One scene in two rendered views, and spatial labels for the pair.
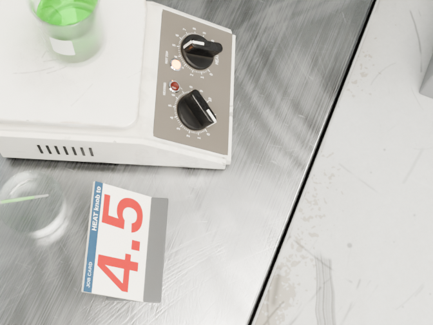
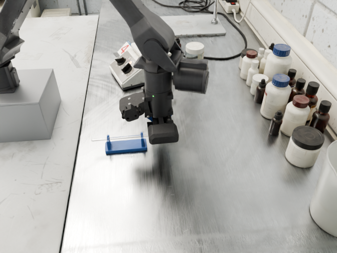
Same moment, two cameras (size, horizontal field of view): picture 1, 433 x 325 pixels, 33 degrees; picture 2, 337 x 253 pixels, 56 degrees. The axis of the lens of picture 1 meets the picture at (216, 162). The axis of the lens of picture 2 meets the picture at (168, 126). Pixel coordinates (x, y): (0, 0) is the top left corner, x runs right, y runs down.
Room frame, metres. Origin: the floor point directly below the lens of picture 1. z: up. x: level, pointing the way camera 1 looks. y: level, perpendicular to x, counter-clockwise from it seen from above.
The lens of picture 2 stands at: (1.13, -0.14, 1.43)
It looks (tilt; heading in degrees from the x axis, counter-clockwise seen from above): 40 degrees down; 160
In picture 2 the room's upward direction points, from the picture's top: straight up
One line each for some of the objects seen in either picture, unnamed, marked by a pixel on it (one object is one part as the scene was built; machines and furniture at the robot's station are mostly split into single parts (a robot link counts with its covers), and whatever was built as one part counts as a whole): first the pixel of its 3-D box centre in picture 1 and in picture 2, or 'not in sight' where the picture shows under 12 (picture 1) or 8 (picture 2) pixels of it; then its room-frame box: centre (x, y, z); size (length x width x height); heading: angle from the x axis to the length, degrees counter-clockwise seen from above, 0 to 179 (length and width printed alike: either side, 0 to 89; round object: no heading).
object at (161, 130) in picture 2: not in sight; (158, 102); (0.59, 0.03, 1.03); 0.19 x 0.06 x 0.08; 168
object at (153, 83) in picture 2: not in sight; (157, 71); (0.59, 0.03, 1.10); 0.09 x 0.06 x 0.07; 57
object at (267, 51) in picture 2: not in sight; (266, 63); (0.40, 0.45, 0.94); 0.03 x 0.03 x 0.09
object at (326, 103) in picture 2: not in sight; (320, 118); (0.69, 0.42, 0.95); 0.04 x 0.04 x 0.10
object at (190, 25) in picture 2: not in sight; (186, 25); (-0.05, 0.37, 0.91); 0.30 x 0.20 x 0.01; 76
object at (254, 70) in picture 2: not in sight; (253, 73); (0.43, 0.39, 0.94); 0.03 x 0.03 x 0.08
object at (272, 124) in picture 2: not in sight; (276, 121); (0.65, 0.32, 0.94); 0.03 x 0.03 x 0.07
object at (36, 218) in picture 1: (33, 204); not in sight; (0.15, 0.15, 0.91); 0.06 x 0.06 x 0.02
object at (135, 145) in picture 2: not in sight; (125, 142); (0.57, -0.05, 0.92); 0.10 x 0.03 x 0.04; 78
